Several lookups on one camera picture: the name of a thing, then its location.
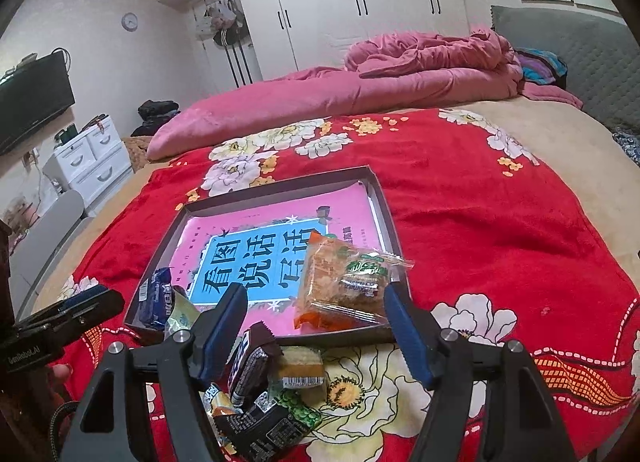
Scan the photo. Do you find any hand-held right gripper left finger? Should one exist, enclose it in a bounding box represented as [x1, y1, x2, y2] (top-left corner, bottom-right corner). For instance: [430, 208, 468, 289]
[60, 283, 249, 462]

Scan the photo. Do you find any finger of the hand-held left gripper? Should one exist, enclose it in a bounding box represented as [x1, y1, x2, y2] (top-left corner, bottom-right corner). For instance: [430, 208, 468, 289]
[12, 284, 108, 329]
[17, 290, 126, 343]

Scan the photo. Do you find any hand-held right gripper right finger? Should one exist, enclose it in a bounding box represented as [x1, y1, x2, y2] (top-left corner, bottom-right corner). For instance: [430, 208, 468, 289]
[384, 283, 578, 462]

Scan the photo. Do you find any small black snack packet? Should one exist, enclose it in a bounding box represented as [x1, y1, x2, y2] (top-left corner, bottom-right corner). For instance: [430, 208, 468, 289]
[227, 322, 283, 405]

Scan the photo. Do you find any light green snack packet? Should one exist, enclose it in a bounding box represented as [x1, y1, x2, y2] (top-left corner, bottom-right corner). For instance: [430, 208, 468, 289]
[165, 287, 201, 337]

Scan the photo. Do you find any blue snack packet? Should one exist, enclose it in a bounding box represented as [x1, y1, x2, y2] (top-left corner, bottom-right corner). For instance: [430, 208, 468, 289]
[137, 267, 186, 330]

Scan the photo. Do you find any small yellow snack packet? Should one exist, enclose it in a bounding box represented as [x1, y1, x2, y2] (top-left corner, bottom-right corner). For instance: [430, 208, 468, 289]
[202, 383, 243, 418]

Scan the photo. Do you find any clear sponge cake packet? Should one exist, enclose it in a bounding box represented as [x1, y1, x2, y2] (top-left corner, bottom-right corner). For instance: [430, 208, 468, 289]
[267, 347, 326, 393]

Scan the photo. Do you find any long orange cake packet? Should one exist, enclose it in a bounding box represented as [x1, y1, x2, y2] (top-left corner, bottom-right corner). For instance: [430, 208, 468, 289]
[292, 231, 396, 330]

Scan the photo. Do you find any black and green snack packet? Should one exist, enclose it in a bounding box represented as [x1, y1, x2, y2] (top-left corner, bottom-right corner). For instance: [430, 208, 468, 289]
[215, 389, 323, 462]

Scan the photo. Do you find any shallow grey cardboard box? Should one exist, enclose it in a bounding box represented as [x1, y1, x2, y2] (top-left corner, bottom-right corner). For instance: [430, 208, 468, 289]
[122, 167, 403, 345]

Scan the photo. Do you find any person's left hand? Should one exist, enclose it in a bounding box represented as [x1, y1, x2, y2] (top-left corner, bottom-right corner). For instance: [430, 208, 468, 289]
[49, 363, 75, 388]

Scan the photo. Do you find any red floral blanket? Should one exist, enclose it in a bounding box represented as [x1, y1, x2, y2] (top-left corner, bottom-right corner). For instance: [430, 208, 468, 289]
[47, 109, 640, 462]

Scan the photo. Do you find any white drawer chest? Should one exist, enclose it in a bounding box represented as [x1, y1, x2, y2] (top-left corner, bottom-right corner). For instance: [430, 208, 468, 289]
[50, 117, 132, 207]

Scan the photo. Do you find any pink and blue book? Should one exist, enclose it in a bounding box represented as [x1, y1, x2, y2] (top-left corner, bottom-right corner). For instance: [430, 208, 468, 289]
[165, 179, 388, 337]

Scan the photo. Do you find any brown textured cloth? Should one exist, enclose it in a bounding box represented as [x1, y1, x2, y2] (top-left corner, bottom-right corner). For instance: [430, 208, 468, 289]
[122, 136, 156, 175]

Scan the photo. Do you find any pile of dark clothes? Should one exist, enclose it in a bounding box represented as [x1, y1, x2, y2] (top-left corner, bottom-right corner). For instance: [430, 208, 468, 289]
[131, 99, 181, 137]

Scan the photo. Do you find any black television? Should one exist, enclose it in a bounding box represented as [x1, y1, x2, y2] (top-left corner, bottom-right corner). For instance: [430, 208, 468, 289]
[0, 50, 76, 157]

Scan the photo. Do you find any pink duvet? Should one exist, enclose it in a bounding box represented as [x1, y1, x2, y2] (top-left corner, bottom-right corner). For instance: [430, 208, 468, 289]
[146, 26, 583, 161]

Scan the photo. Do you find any grey patterned pillow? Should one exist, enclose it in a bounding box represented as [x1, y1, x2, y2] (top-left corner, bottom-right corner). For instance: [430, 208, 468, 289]
[612, 128, 640, 165]

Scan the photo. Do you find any teal and purple clothing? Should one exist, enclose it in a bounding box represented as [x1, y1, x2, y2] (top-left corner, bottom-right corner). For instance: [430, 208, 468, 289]
[515, 48, 568, 90]

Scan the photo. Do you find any coat rack with bags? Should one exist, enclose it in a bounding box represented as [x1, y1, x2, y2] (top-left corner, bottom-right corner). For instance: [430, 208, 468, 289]
[192, 0, 263, 87]

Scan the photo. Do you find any grey quilted headboard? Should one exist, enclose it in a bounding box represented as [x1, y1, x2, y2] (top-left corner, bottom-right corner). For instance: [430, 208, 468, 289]
[490, 6, 640, 133]

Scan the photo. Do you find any white wardrobe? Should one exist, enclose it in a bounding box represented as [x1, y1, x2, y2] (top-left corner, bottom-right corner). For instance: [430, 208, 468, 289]
[152, 0, 471, 85]

